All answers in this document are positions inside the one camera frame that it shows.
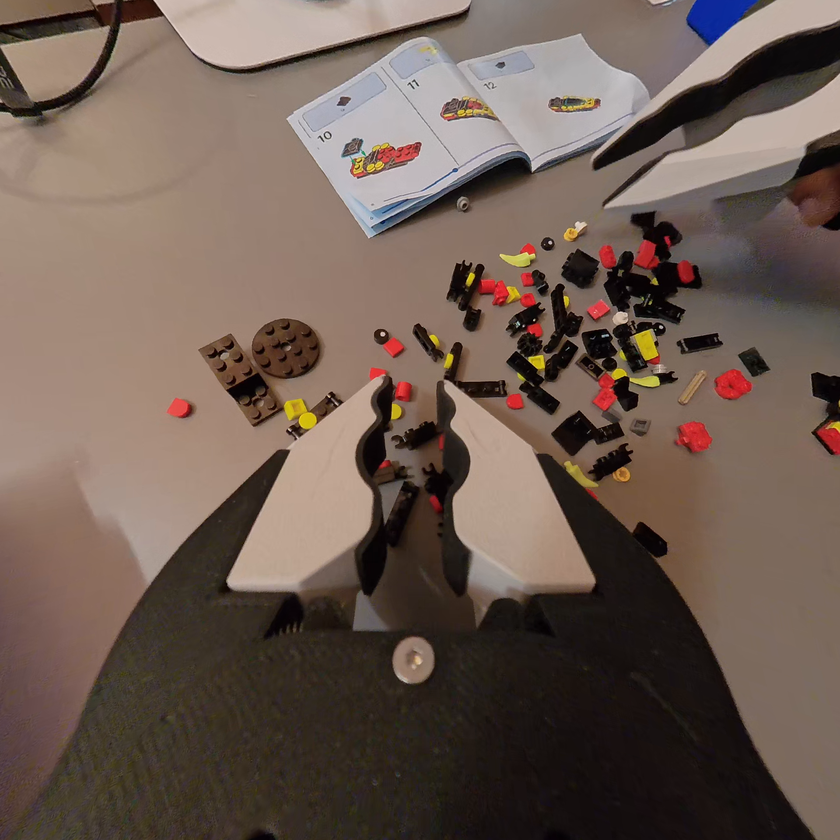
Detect black cable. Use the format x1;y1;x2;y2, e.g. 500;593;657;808
0;0;125;119

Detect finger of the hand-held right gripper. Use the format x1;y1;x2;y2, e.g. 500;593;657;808
589;0;840;172
602;80;840;212

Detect blue storage bin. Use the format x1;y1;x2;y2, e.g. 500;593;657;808
687;0;760;46

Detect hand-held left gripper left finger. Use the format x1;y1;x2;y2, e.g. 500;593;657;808
225;375;395;631

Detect person's right hand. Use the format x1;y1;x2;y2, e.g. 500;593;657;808
786;172;840;229

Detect lego instruction booklet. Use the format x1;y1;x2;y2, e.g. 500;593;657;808
287;34;651;238

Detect white display stand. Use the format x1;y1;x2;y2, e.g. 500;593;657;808
152;0;472;71

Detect black rectangular studded plate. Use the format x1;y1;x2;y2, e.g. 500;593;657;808
199;333;285;428

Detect pile of lego pieces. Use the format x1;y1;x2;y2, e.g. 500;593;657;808
283;220;726;559

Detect partly built lego model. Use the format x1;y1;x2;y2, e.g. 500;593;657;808
810;371;840;455

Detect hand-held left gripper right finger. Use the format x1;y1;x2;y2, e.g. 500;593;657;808
434;381;597;631

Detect black round studded plate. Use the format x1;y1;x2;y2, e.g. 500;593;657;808
251;318;324;380

